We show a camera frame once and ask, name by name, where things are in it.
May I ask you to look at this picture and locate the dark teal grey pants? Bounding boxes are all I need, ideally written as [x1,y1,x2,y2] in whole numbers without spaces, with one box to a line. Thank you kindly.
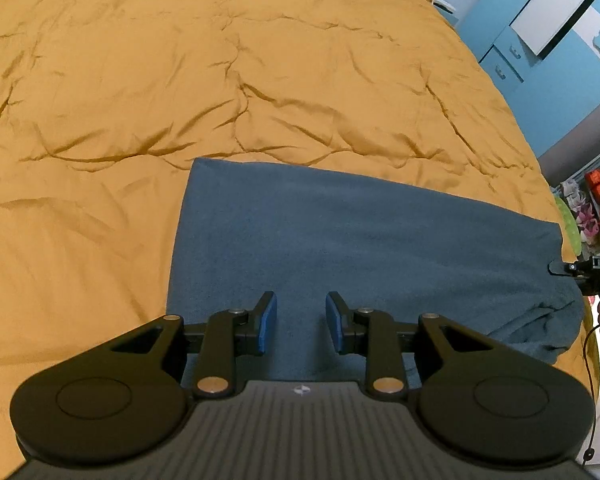
[166,159,585,380]

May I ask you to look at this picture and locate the green basket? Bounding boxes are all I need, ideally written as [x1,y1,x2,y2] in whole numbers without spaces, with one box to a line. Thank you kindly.
[555,196,582,257]

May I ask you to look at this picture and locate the shelf with colourful toys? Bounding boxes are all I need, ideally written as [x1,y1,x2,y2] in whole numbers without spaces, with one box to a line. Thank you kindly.
[552,154,600,259]

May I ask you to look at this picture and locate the blue white wardrobe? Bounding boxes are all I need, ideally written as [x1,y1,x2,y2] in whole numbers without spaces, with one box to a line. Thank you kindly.
[457,0,600,156]

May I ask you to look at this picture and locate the blue bedside table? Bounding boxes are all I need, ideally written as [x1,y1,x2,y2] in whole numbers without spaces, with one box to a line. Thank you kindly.
[432,0,458,26]

